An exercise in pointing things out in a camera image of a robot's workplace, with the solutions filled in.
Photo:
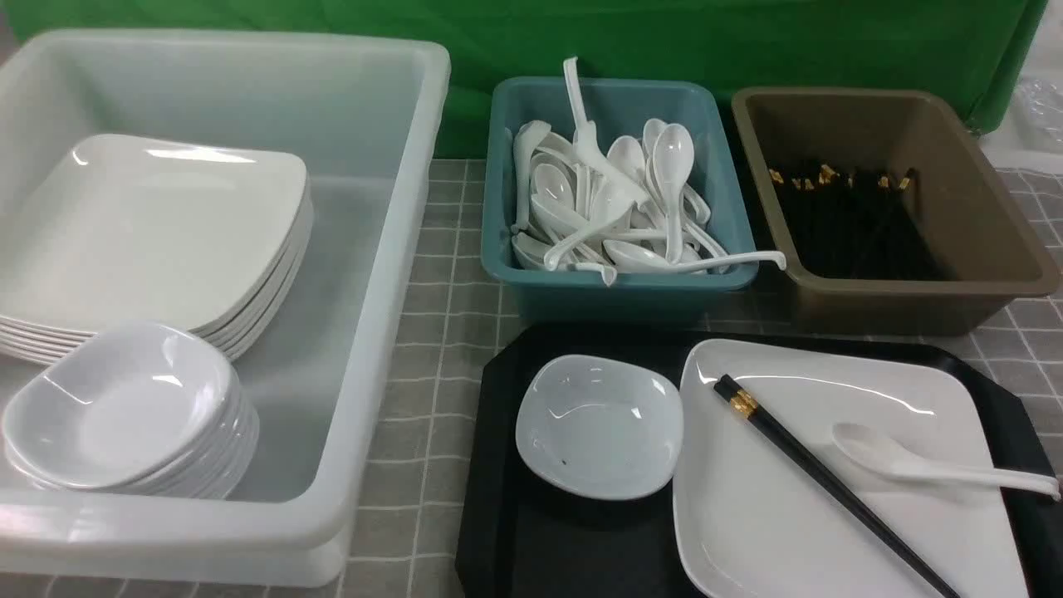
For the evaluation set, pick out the small white square bowl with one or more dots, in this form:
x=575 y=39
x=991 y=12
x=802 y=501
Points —
x=599 y=428

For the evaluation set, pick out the black chopsticks with gold band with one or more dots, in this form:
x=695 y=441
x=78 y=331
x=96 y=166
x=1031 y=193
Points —
x=747 y=406

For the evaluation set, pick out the large white square plate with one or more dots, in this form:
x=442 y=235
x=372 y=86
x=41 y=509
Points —
x=750 y=523

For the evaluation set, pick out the white ceramic soup spoon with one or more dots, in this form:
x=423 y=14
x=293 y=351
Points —
x=878 y=452

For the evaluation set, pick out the pile of white soup spoons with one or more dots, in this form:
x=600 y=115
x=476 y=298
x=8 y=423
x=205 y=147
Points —
x=628 y=209

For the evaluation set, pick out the teal plastic bin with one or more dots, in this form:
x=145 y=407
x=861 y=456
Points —
x=617 y=107

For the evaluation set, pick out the black serving tray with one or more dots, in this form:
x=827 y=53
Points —
x=522 y=537

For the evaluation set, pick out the large translucent white plastic tub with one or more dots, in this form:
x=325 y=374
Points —
x=363 y=113

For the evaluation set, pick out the bundle of black chopsticks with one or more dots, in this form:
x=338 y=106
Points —
x=852 y=224

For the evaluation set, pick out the brown plastic bin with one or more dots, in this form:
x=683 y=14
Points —
x=969 y=219

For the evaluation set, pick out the stack of small white bowls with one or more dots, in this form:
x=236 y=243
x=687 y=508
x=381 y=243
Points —
x=142 y=409

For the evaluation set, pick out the stack of white square plates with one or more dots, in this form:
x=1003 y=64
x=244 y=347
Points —
x=121 y=228

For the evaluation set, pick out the green backdrop cloth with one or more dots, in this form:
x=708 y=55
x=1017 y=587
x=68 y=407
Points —
x=968 y=53

